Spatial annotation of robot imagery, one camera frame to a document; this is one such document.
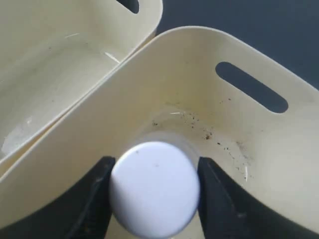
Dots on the clear bottle white cap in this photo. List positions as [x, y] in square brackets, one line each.
[154, 187]

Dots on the cream bin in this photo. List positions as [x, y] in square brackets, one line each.
[204, 87]
[53, 52]

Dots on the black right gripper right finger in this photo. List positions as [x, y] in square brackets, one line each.
[227, 211]

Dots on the cream bin right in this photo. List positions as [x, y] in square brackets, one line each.
[204, 87]

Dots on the cream bin middle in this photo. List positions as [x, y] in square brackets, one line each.
[53, 52]

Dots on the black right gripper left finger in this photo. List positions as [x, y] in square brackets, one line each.
[82, 212]

